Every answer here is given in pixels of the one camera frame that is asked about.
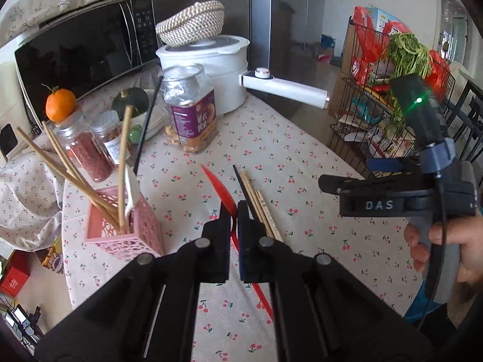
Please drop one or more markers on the white electric cooking pot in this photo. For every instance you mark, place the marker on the white electric cooking pot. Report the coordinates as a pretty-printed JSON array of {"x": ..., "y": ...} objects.
[{"x": 211, "y": 71}]

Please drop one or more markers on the wooden chopstick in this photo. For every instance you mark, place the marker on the wooden chopstick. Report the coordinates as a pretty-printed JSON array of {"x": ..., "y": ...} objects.
[
  {"x": 247, "y": 183},
  {"x": 60, "y": 150},
  {"x": 125, "y": 158},
  {"x": 56, "y": 166},
  {"x": 268, "y": 211},
  {"x": 260, "y": 205}
]

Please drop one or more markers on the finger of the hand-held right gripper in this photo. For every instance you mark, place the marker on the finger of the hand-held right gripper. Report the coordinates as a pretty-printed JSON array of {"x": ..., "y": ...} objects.
[
  {"x": 347, "y": 184},
  {"x": 385, "y": 164}
]

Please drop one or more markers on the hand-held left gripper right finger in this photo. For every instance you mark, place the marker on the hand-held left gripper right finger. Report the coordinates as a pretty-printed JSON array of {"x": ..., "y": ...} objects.
[{"x": 244, "y": 241}]

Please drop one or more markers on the pink utensil holder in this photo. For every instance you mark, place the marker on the pink utensil holder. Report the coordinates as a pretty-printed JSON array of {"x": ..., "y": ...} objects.
[{"x": 143, "y": 230}]

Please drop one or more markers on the small brown spice jar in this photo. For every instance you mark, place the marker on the small brown spice jar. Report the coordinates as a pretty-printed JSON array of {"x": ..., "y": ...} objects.
[{"x": 111, "y": 139}]

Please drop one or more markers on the spice jar with red contents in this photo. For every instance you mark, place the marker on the spice jar with red contents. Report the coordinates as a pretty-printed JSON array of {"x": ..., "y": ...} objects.
[{"x": 88, "y": 154}]

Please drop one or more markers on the blue white cardboard box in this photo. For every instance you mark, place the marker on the blue white cardboard box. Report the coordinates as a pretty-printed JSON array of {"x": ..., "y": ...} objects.
[{"x": 379, "y": 14}]

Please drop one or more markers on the cherry print tablecloth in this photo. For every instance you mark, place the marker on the cherry print tablecloth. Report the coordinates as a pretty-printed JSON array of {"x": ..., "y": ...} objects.
[{"x": 302, "y": 158}]

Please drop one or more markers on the nut jar with purple label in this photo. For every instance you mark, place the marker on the nut jar with purple label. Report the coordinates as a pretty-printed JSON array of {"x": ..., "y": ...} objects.
[{"x": 192, "y": 120}]

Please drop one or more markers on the person's right hand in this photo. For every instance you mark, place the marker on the person's right hand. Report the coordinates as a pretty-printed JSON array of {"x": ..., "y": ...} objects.
[{"x": 471, "y": 249}]

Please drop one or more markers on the red plastic spoon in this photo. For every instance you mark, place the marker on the red plastic spoon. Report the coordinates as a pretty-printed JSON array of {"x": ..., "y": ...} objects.
[{"x": 220, "y": 192}]

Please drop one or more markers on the orange tangerine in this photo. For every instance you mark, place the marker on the orange tangerine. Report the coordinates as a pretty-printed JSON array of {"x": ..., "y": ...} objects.
[{"x": 60, "y": 105}]

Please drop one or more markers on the white air fryer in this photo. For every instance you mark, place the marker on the white air fryer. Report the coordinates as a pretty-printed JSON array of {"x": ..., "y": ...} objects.
[{"x": 9, "y": 94}]

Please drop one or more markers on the blue plastic stool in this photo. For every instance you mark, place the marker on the blue plastic stool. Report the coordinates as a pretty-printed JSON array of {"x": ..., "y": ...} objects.
[{"x": 419, "y": 305}]

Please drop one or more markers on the white green bowl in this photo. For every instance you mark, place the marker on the white green bowl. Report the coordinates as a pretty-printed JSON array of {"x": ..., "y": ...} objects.
[{"x": 153, "y": 126}]

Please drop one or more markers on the white plastic spoon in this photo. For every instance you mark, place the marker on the white plastic spoon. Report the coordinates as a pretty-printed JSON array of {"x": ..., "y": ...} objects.
[{"x": 132, "y": 192}]

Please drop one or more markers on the black chair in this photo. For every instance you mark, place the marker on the black chair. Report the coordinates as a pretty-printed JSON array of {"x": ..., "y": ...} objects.
[{"x": 468, "y": 94}]

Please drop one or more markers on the beige floral draped cloth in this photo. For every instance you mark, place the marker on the beige floral draped cloth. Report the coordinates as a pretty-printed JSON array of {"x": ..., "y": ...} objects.
[{"x": 26, "y": 196}]

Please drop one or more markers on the black microwave oven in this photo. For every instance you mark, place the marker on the black microwave oven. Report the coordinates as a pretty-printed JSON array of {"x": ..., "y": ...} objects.
[{"x": 75, "y": 52}]

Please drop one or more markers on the red gift box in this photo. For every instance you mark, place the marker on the red gift box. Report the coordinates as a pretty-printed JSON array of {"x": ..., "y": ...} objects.
[{"x": 13, "y": 281}]

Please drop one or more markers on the green leafy vegetables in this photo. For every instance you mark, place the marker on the green leafy vegetables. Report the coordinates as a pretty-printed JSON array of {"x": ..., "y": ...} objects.
[{"x": 409, "y": 54}]

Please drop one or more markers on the black chopstick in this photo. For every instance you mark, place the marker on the black chopstick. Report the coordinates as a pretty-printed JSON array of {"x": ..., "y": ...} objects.
[
  {"x": 245, "y": 188},
  {"x": 149, "y": 120}
]

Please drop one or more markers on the grey refrigerator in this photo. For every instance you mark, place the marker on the grey refrigerator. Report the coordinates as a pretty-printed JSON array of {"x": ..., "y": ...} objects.
[{"x": 286, "y": 26}]

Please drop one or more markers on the red plastic bag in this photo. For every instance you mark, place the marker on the red plastic bag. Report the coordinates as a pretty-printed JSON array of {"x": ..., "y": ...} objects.
[
  {"x": 364, "y": 45},
  {"x": 396, "y": 29},
  {"x": 441, "y": 71}
]

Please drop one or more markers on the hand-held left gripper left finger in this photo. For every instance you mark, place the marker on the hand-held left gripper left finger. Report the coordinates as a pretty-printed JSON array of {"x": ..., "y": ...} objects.
[{"x": 225, "y": 241}]

